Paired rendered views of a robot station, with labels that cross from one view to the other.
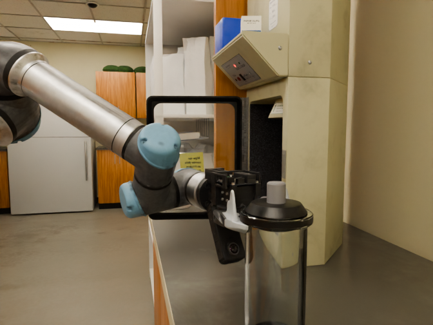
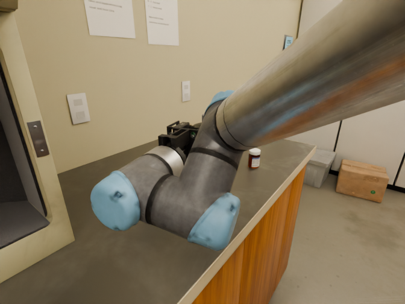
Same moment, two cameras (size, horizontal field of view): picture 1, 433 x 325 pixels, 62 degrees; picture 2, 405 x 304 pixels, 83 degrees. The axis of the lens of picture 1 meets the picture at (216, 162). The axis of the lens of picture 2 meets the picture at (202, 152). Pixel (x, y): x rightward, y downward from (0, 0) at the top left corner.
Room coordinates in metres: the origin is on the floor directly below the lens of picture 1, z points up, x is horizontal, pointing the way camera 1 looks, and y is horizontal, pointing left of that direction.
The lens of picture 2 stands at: (0.90, 0.35, 1.34)
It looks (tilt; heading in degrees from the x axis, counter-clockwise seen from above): 22 degrees down; 231
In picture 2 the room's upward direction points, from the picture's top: straight up
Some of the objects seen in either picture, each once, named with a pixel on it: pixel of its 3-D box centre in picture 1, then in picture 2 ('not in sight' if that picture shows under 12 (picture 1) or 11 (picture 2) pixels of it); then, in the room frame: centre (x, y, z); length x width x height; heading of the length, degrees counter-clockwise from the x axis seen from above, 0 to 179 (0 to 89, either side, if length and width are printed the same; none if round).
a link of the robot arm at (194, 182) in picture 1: (209, 191); (160, 167); (0.73, 0.02, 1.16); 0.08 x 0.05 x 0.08; 118
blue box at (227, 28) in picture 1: (234, 38); not in sight; (1.11, -0.05, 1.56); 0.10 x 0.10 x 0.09; 13
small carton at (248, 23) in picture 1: (250, 30); not in sight; (0.96, -0.09, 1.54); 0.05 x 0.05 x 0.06; 89
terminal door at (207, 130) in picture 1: (194, 158); not in sight; (1.16, 0.07, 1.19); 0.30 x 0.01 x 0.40; 93
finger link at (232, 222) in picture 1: (234, 209); not in sight; (0.55, -0.03, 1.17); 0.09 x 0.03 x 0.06; 4
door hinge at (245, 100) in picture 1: (245, 158); not in sight; (1.17, -0.09, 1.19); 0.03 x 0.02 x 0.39; 13
